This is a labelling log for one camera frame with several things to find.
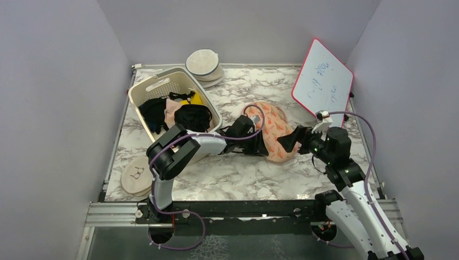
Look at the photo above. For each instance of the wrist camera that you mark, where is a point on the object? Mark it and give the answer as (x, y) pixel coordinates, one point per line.
(323, 121)
(255, 119)

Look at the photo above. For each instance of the peach patterned mesh laundry bag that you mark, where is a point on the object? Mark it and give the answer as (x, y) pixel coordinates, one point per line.
(273, 124)

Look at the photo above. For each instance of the pink framed whiteboard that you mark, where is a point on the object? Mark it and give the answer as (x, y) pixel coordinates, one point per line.
(324, 83)

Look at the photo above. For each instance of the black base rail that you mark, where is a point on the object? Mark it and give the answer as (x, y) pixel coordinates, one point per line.
(245, 217)

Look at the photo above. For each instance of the cream plastic laundry basket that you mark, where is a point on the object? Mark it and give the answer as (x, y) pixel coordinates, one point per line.
(176, 80)

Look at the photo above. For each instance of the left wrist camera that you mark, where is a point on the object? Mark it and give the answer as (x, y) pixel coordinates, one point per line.
(255, 119)

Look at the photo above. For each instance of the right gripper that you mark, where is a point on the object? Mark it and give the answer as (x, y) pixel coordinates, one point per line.
(301, 132)

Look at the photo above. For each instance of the beige pink garment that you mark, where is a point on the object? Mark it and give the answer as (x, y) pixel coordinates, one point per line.
(171, 107)

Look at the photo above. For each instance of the black lace garment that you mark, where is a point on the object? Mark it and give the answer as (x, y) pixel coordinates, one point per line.
(196, 118)

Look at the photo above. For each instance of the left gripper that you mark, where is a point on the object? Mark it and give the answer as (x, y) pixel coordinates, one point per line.
(257, 148)

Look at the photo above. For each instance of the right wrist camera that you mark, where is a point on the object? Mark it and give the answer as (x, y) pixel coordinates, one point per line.
(323, 121)

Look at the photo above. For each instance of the yellow garment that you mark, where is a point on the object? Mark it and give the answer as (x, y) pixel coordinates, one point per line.
(192, 98)

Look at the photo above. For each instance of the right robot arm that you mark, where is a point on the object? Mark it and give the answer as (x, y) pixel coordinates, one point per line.
(352, 205)

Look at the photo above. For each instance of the cream round laundry bags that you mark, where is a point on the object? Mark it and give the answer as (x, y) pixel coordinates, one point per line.
(136, 178)

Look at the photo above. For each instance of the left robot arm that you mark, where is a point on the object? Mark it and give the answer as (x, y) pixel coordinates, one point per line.
(175, 149)

